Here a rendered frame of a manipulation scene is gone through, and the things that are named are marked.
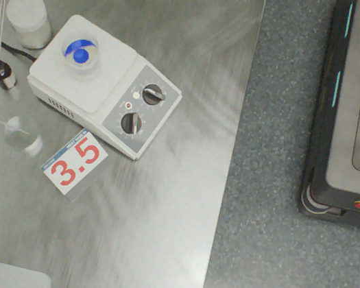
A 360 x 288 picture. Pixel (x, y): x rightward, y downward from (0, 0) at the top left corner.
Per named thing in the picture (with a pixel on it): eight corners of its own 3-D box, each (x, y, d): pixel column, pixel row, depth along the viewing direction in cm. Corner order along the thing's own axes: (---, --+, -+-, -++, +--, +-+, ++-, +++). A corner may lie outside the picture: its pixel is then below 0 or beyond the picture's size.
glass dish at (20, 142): (24, 112, 108) (21, 108, 105) (49, 136, 107) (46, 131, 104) (-2, 137, 106) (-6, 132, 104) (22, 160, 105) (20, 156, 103)
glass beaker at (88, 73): (64, 55, 102) (55, 30, 94) (99, 48, 102) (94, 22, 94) (71, 92, 100) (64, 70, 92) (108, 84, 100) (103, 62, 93)
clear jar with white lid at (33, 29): (58, 44, 111) (50, 20, 104) (22, 55, 111) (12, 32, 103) (47, 12, 113) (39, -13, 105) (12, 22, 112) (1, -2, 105)
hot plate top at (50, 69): (140, 55, 102) (140, 53, 101) (93, 118, 99) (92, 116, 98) (75, 14, 104) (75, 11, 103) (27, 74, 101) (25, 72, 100)
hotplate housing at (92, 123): (183, 99, 109) (185, 79, 101) (136, 164, 105) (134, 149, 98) (70, 27, 112) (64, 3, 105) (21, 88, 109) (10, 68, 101)
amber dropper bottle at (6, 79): (-4, 89, 109) (-15, 71, 102) (-3, 72, 110) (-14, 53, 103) (16, 89, 109) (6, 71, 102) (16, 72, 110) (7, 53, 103)
